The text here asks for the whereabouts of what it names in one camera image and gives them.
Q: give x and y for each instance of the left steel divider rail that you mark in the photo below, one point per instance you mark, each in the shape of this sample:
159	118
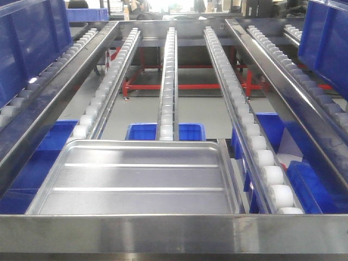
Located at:
21	137

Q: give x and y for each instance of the blue bin below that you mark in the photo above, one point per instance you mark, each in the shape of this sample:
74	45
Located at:
295	169
147	131

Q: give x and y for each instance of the silver ribbed metal tray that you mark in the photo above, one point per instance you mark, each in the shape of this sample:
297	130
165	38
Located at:
129	177

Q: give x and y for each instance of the centre white roller track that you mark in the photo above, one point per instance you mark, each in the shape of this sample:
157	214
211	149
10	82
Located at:
168	123

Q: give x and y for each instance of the right steel divider rail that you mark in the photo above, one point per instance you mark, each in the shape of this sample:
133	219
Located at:
322	142

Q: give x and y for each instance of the steel divider rail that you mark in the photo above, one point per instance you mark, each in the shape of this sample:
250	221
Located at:
322	142
21	137

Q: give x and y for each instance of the blue bin upper right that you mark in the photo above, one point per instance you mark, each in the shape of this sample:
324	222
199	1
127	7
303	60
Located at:
323	45

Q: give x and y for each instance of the left white roller track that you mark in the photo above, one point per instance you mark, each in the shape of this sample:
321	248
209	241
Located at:
92	123

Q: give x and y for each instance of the blue bin below centre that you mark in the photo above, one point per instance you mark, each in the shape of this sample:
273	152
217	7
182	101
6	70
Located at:
147	131

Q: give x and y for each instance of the blue bin upper left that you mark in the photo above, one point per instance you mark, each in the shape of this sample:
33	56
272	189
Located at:
33	35

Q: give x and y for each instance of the blue bin below right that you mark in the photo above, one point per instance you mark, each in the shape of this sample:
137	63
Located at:
295	169

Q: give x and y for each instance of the steel shelf front rail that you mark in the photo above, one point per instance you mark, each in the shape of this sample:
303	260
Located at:
175	234

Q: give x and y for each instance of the red metal floor frame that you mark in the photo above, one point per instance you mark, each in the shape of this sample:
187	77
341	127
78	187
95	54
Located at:
195	71

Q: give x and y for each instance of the far left roller track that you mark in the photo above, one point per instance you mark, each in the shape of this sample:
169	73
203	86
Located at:
16	104

